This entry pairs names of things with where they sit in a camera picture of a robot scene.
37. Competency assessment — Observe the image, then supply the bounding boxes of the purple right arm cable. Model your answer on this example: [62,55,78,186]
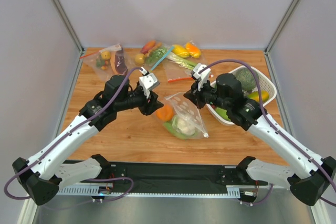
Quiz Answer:
[199,59,336,196]

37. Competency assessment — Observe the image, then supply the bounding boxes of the left aluminium frame post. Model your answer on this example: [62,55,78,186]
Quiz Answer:
[51,0,85,53]

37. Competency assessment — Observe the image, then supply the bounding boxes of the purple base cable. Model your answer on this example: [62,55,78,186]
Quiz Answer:
[41,176,135,211]
[238,183,274,207]

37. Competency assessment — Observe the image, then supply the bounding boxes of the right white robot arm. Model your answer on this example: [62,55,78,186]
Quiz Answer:
[184,71,335,206]

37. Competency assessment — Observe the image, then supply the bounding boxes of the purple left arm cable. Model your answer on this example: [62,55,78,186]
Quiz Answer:
[4,66,148,200]

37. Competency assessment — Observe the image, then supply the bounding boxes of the fake purple sweet potato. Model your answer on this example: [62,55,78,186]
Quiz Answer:
[110,48,128,76]

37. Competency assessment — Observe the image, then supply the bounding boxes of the green fake bitter gourd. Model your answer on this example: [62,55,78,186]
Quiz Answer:
[163,122,195,140]

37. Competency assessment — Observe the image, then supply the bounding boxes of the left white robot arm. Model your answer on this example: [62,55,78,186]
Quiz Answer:
[12,73,163,206]

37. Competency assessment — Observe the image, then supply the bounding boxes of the fake yellow apple in bag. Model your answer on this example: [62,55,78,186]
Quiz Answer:
[100,51,111,60]

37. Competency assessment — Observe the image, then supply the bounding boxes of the clear red-zip bag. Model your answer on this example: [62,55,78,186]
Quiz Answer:
[163,41,207,82]
[80,44,135,82]

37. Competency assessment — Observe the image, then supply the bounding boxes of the green fake melon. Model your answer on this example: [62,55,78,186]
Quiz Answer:
[234,68,257,91]

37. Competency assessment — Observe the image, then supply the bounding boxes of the light green fake guava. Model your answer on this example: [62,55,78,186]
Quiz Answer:
[215,107,231,122]

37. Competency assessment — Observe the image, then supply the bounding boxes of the grey slotted cable duct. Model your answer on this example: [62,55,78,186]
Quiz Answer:
[57,184,240,199]

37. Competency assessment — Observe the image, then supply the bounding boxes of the aluminium frame post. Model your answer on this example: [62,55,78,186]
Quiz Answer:
[51,0,85,53]
[264,0,301,56]

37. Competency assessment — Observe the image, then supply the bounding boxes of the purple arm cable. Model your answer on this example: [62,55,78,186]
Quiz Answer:
[199,59,336,196]
[4,66,148,200]

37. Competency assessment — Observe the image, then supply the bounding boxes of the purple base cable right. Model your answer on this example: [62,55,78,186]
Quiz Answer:
[238,183,274,207]

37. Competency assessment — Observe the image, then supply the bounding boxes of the yellow green fake mango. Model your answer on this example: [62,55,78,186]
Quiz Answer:
[247,90,269,102]

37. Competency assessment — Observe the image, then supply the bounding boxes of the fake red mango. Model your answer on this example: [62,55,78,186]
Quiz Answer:
[140,40,156,54]

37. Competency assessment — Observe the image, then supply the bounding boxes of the clear red-zip bag centre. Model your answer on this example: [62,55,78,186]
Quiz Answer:
[163,41,207,82]

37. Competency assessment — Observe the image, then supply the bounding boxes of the fake green leafy vegetable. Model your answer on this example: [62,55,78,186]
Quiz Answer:
[145,47,167,66]

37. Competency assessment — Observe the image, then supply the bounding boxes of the fake orange bell pepper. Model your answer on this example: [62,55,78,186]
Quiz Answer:
[185,42,202,59]

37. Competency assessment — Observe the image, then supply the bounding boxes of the fake yellow bell pepper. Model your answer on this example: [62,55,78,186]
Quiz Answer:
[172,44,190,58]

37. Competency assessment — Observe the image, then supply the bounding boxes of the white plastic basket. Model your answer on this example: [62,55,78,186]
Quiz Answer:
[205,67,277,126]

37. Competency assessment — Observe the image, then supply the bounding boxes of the clear red-zip bag left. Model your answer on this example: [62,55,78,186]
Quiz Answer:
[80,44,135,82]

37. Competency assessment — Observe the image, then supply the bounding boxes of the clear white-zip bag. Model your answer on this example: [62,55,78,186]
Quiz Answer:
[164,92,209,139]

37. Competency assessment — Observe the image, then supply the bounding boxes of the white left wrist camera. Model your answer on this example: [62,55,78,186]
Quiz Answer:
[139,67,160,98]

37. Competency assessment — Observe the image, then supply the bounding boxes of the fake cabbage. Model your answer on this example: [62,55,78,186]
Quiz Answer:
[172,115,196,137]

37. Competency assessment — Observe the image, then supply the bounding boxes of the right aluminium frame post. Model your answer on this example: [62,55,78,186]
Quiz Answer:
[264,0,301,56]

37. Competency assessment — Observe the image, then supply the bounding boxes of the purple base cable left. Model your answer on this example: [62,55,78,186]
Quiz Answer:
[41,176,135,211]

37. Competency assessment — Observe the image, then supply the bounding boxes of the fake green onion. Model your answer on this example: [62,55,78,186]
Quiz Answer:
[166,52,197,70]

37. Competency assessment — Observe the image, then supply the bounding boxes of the clear blue-zip bag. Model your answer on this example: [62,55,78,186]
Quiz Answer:
[144,42,174,71]

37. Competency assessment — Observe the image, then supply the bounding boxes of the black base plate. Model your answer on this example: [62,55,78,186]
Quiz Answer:
[98,162,256,191]

